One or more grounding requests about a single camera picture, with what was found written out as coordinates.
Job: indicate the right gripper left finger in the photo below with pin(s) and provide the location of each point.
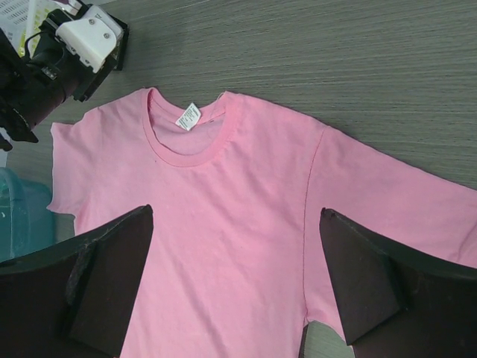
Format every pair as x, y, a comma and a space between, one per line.
76, 298

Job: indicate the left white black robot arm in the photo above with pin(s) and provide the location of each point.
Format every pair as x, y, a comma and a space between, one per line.
14, 80

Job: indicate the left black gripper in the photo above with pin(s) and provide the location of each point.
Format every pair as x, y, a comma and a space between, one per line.
56, 74

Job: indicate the pink t-shirt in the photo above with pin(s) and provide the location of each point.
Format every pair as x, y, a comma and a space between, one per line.
236, 265

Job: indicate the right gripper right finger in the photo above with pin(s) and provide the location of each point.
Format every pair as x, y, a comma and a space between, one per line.
396, 301

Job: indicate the teal transparent plastic bin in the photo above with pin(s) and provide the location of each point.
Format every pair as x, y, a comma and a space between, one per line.
27, 225

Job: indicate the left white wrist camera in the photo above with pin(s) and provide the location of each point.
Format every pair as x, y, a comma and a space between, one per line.
90, 33

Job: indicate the white plastic basket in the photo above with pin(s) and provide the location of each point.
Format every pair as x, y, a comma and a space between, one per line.
20, 19

